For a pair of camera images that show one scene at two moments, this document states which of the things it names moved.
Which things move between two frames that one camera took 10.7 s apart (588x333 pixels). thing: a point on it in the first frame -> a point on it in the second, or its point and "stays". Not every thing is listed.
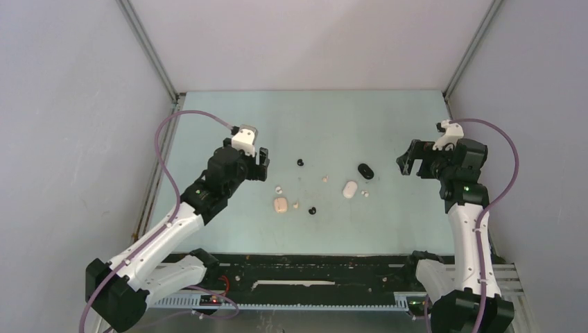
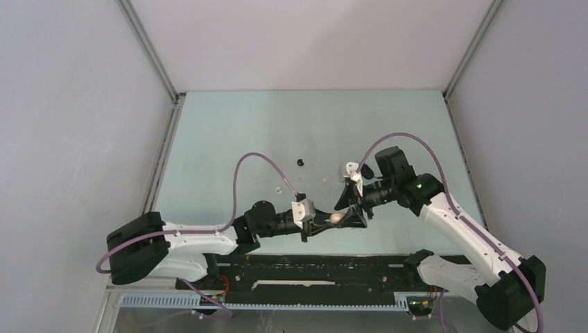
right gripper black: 421,150 -> 353,218
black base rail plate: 313,274 stays
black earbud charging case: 365,171 stays
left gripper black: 258,172 -> 320,223
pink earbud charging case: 280,205 -> 335,218
